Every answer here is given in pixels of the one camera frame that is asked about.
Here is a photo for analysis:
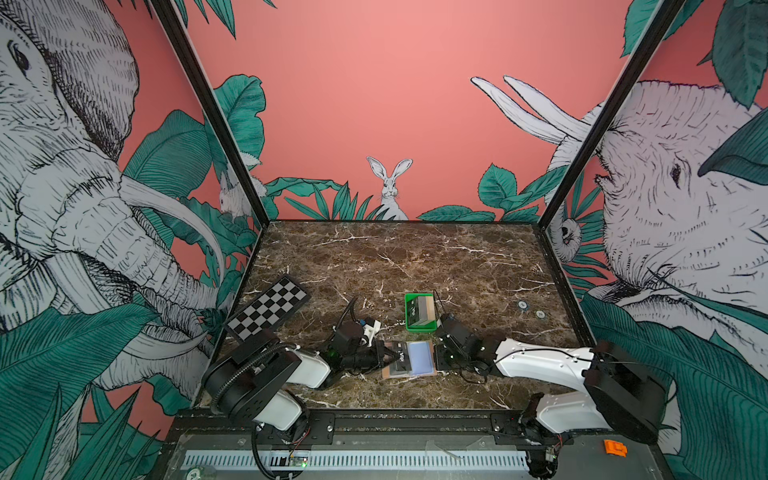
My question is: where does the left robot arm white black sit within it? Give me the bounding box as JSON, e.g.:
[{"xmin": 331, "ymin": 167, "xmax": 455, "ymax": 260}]
[{"xmin": 202, "ymin": 321, "xmax": 405, "ymax": 443}]

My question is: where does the white slotted cable duct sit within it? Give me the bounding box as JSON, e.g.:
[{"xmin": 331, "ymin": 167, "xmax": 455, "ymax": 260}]
[{"xmin": 180, "ymin": 450, "xmax": 528, "ymax": 472}]

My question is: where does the green plastic tray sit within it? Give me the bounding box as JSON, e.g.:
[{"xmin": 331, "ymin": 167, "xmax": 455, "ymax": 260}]
[{"xmin": 405, "ymin": 293, "xmax": 438, "ymax": 333}]

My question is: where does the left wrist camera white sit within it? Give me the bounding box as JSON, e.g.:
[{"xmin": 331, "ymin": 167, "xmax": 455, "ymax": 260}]
[{"xmin": 360, "ymin": 318, "xmax": 381, "ymax": 347}]

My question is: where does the small green circuit board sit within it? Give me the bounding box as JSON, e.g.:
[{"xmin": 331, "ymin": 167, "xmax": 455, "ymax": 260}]
[{"xmin": 287, "ymin": 456, "xmax": 309, "ymax": 469}]

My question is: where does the orange connector block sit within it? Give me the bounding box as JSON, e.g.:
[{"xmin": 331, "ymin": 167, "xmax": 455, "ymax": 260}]
[{"xmin": 603, "ymin": 439, "xmax": 628, "ymax": 458}]

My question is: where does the stack of credit cards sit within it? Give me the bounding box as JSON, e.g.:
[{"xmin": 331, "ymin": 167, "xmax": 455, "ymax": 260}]
[{"xmin": 414, "ymin": 296, "xmax": 437, "ymax": 326}]

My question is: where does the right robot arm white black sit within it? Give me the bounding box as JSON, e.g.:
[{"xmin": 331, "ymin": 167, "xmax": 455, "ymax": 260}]
[{"xmin": 437, "ymin": 314, "xmax": 667, "ymax": 446}]

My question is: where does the checkerboard calibration plate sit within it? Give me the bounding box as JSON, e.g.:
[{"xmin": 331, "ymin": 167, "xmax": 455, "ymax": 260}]
[{"xmin": 224, "ymin": 274, "xmax": 311, "ymax": 343}]

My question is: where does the black mounting rail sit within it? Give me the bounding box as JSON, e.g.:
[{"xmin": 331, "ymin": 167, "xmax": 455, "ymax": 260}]
[{"xmin": 167, "ymin": 409, "xmax": 649, "ymax": 448}]

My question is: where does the tan leather card holder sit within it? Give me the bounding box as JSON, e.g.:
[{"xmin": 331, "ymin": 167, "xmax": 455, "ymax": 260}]
[{"xmin": 382, "ymin": 341, "xmax": 437, "ymax": 379}]

